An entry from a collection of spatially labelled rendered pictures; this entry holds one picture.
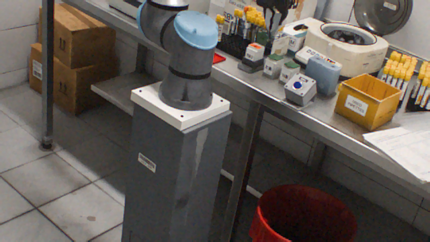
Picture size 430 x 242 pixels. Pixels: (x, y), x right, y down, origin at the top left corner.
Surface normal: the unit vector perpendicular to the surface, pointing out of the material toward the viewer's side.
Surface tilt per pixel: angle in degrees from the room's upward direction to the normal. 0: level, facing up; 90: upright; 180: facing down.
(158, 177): 90
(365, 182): 90
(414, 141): 1
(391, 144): 1
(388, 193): 90
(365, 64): 90
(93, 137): 0
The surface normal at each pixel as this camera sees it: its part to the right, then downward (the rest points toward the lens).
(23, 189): 0.15, -0.85
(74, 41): 0.61, 0.36
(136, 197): -0.66, 0.29
